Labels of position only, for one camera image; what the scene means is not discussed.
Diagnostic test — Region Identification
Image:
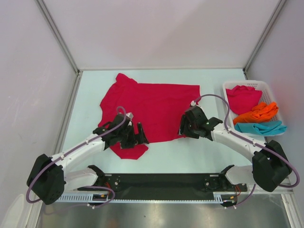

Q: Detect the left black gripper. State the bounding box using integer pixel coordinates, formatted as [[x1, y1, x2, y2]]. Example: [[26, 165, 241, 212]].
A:
[[117, 123, 149, 149]]

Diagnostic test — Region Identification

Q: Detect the magenta red t shirt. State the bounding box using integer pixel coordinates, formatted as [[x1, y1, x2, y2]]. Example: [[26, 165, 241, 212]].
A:
[[226, 85, 262, 115], [97, 73, 200, 161]]

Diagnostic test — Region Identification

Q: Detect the white plastic laundry basket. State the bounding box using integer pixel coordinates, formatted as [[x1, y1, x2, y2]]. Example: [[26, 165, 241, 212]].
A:
[[223, 80, 284, 137]]

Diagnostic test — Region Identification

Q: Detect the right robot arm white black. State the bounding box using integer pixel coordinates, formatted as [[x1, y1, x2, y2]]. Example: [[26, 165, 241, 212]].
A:
[[179, 105, 292, 192]]

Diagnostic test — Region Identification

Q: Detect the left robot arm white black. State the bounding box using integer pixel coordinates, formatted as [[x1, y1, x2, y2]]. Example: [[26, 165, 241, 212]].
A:
[[26, 113, 149, 205]]

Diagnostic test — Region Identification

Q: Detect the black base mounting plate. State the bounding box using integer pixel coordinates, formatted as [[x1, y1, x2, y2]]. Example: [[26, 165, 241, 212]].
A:
[[78, 173, 247, 201]]

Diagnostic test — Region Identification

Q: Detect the teal t shirt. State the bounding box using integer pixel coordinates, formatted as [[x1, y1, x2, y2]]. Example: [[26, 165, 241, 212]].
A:
[[234, 121, 287, 136]]

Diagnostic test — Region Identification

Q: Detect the orange t shirt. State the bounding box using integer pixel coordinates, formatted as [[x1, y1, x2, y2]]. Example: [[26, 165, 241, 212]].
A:
[[233, 102, 279, 125]]

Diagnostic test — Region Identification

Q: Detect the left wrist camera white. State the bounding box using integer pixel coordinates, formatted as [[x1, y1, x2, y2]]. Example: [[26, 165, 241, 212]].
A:
[[125, 112, 133, 126]]

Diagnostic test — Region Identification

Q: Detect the white slotted cable duct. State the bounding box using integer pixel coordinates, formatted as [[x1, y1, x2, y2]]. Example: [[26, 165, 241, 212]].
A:
[[56, 192, 236, 204]]

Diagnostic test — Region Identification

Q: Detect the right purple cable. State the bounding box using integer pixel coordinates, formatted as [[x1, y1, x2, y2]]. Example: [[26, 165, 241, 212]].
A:
[[191, 94, 300, 209]]

